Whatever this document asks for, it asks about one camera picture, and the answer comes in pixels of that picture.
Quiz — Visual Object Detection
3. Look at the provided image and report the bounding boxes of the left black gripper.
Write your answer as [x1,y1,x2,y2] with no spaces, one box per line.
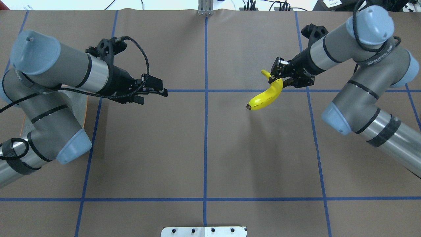
[104,66,168,105]

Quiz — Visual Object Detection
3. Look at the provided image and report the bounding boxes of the aluminium frame post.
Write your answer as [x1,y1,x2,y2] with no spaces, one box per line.
[198,0,214,16]

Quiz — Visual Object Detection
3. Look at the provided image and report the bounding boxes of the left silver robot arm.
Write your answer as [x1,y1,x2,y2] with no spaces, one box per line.
[1,30,167,188]

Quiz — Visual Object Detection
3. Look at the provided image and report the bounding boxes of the grey square plate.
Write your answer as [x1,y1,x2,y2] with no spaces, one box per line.
[20,91,88,137]

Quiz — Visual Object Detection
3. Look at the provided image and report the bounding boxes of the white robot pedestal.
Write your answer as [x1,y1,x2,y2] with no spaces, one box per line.
[161,226,248,237]

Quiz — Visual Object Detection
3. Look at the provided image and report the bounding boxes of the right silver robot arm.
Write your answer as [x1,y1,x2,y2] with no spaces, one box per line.
[269,5,421,177]

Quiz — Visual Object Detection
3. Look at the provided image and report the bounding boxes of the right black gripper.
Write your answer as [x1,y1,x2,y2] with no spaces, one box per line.
[268,49,318,88]

